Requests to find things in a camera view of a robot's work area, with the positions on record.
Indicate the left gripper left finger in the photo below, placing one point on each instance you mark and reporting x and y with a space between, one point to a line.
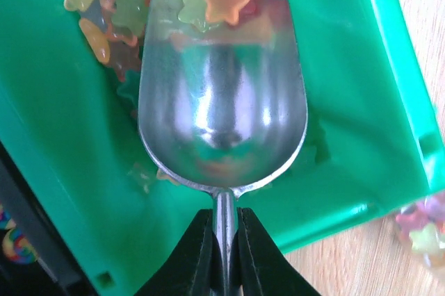
187 271

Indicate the green bin with gummy candies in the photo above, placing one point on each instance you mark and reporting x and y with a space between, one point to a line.
373 142

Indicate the clear glass jar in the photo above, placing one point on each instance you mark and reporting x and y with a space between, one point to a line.
420 228

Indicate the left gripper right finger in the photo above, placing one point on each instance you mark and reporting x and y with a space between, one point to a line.
264 269

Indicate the silver metal scoop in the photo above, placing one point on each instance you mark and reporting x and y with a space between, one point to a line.
222 110

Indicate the black bin with swirl lollipops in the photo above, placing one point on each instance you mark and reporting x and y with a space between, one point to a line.
34 258

